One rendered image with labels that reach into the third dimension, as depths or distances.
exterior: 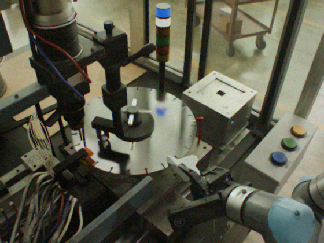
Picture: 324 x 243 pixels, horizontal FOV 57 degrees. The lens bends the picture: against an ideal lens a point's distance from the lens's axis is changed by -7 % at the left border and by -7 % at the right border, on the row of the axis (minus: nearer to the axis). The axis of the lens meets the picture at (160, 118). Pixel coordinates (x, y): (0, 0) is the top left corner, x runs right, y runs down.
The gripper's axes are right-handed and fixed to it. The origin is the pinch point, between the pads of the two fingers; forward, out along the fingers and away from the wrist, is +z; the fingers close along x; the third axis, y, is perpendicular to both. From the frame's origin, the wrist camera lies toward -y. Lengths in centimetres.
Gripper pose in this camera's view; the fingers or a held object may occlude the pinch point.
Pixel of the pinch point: (173, 184)
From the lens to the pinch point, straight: 78.1
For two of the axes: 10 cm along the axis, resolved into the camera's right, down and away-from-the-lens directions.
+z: -5.2, -0.6, 8.5
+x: -3.0, -9.2, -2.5
